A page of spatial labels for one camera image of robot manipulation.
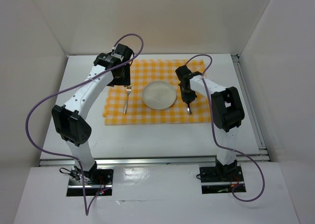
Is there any silver fork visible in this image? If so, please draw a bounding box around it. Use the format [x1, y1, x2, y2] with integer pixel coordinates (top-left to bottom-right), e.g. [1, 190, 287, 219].
[124, 85, 132, 114]

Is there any yellow white checkered cloth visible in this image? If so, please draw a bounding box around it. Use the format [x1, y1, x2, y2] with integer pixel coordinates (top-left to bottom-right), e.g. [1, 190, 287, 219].
[103, 59, 211, 126]

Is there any cream round plate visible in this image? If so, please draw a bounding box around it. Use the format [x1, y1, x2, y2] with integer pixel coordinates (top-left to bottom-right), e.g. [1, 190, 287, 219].
[141, 80, 177, 110]

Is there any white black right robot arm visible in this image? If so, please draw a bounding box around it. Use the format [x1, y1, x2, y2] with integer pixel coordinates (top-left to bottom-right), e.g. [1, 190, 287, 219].
[175, 68, 245, 181]

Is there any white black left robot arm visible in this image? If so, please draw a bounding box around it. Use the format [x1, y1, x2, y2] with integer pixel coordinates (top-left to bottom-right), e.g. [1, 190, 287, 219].
[52, 50, 133, 184]

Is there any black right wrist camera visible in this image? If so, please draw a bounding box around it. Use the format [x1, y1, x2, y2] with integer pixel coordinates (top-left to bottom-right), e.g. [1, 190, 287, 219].
[175, 65, 191, 81]

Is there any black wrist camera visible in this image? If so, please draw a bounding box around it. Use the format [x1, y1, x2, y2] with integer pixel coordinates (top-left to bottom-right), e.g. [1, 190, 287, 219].
[175, 65, 191, 81]
[112, 44, 134, 63]

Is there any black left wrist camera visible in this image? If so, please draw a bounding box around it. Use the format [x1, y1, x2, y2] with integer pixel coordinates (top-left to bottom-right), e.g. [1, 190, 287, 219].
[112, 44, 134, 63]

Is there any aluminium right side rail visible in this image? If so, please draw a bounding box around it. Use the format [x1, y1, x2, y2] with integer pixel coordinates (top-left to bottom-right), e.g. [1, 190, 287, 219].
[231, 54, 271, 162]

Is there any aluminium rail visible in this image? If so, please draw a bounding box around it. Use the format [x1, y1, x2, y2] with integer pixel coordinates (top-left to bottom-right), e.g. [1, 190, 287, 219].
[231, 54, 271, 162]
[39, 156, 215, 166]

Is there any aluminium front rail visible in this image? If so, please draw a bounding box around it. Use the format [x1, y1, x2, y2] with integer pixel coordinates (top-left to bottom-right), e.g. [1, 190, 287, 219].
[39, 156, 215, 166]

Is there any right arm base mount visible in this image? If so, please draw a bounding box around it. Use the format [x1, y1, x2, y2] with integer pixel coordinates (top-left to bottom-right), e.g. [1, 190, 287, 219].
[196, 160, 246, 194]

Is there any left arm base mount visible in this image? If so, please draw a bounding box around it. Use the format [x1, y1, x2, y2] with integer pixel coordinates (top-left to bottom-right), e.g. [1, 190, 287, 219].
[59, 167, 114, 197]

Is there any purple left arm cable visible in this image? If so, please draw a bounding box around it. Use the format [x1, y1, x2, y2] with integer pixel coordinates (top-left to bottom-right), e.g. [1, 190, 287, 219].
[25, 33, 145, 216]

